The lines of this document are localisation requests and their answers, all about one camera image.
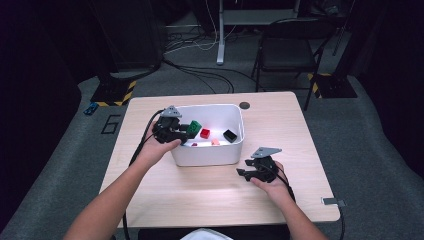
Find left hand-held gripper cable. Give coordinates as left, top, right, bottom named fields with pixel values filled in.
left=122, top=109, right=165, bottom=240

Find black yellow-striped stand base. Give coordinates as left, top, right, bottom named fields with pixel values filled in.
left=308, top=72, right=358, bottom=99
left=89, top=74, right=138, bottom=108

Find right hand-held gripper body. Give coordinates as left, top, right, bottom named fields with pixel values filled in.
left=249, top=146, right=283, bottom=184

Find person's left hand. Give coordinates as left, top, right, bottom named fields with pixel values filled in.
left=138, top=119, right=183, bottom=168

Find right hand-held gripper cable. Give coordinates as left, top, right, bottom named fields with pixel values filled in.
left=271, top=163, right=297, bottom=203

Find grey metal table clamp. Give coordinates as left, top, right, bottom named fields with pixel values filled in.
left=321, top=197, right=347, bottom=208

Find small blue object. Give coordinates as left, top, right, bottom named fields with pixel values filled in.
left=83, top=101, right=100, bottom=116

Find person's white shirt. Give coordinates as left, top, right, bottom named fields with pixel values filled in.
left=181, top=228, right=233, bottom=240

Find white desk frame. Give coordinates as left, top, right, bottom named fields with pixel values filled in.
left=216, top=0, right=301, bottom=66

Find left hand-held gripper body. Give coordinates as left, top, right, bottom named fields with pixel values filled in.
left=152, top=105, right=184, bottom=145

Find white plastic bin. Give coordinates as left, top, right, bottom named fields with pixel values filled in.
left=169, top=103, right=246, bottom=167

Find hand-held gripper cable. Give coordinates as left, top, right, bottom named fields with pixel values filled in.
left=122, top=109, right=165, bottom=240
left=271, top=163, right=297, bottom=203

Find black folding chair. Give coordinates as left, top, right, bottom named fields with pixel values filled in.
left=251, top=17, right=338, bottom=112

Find white floor cables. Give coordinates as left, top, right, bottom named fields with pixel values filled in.
left=164, top=0, right=238, bottom=54

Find black toy brick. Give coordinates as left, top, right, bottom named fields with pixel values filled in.
left=222, top=129, right=238, bottom=144

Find black floor cables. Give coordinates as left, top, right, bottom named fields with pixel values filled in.
left=163, top=58, right=258, bottom=95

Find green toy brick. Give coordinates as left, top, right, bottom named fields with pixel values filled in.
left=186, top=120, right=203, bottom=137

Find person's right hand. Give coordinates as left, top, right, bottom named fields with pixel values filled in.
left=249, top=162, right=296, bottom=208

